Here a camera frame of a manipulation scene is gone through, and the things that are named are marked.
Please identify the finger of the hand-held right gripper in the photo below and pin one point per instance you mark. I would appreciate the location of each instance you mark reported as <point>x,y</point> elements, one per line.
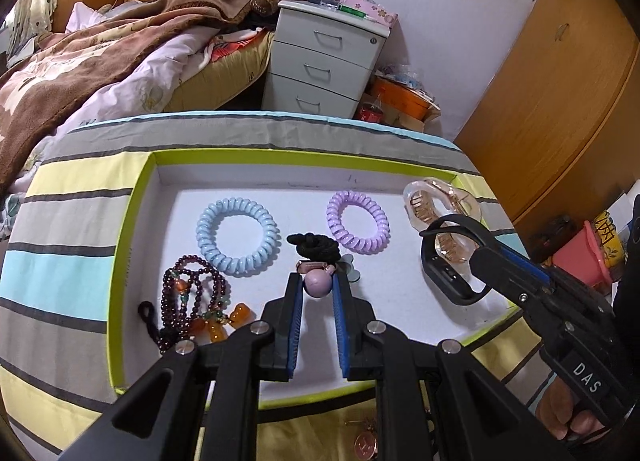
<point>525,263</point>
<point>500,273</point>

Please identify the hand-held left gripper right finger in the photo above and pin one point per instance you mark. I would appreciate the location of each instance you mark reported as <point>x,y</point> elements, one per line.
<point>340,326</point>

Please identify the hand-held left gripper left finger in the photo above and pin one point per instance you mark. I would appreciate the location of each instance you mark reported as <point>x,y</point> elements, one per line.
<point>295,326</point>

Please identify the black wristband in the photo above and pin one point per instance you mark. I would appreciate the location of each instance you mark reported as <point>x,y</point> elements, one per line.
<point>440,276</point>

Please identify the clear hair claw clip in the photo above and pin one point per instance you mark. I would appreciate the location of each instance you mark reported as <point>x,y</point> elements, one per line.
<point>420,211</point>

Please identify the green cardboard box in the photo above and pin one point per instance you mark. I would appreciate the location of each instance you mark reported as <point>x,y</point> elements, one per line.
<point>250,181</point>

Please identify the person's right hand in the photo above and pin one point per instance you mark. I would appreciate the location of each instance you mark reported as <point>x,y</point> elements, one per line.
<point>555,411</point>

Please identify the pink bucket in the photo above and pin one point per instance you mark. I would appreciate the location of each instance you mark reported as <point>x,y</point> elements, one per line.
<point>580,251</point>

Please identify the yellow patterned bag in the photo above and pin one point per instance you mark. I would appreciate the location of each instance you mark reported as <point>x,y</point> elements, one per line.
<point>607,236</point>

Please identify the wooden wardrobe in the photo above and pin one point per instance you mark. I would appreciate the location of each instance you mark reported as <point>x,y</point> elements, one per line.
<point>550,91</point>

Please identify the orange storage box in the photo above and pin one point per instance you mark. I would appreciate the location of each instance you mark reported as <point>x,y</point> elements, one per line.
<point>400,96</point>

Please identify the white nightstand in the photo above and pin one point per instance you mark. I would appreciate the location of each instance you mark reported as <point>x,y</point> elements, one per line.
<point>320,56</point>

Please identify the red patterned pillow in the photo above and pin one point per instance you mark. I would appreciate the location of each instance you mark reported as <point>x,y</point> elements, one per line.
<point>235,48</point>

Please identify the white floral quilt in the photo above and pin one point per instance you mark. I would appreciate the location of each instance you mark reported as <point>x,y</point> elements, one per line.
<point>165,66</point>

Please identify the pink floral box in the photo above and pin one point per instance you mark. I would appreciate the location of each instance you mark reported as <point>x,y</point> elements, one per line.
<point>370,8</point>

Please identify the brown blanket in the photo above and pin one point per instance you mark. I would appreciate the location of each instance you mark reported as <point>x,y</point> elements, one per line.
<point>75,56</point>

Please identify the patterned curtain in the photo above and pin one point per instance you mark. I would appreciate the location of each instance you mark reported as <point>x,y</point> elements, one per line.
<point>35,6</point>

